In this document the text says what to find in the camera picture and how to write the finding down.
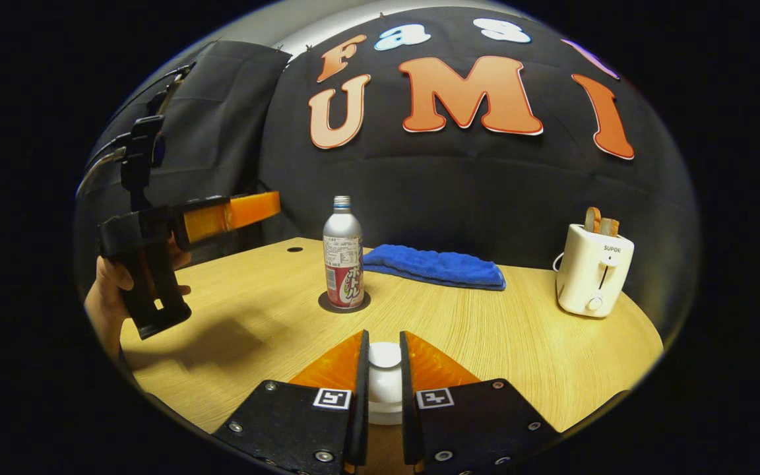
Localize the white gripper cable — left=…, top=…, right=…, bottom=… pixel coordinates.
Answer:
left=77, top=146, right=127, bottom=197

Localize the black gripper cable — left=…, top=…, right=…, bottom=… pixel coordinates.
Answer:
left=86, top=63, right=196, bottom=172

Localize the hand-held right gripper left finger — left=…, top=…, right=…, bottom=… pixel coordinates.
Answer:
left=212, top=331, right=371, bottom=473

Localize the blue towel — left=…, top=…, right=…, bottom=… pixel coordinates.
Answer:
left=362, top=244, right=507, bottom=292

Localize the silver water bottle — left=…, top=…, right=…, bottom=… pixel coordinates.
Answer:
left=323, top=196, right=365, bottom=309

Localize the white toaster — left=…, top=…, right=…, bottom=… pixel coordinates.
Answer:
left=555, top=224, right=635, bottom=319

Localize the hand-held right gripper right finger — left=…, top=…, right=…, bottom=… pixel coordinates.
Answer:
left=400, top=332, right=562, bottom=474

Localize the dark round coaster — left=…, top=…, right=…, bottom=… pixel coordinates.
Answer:
left=318, top=290, right=372, bottom=314

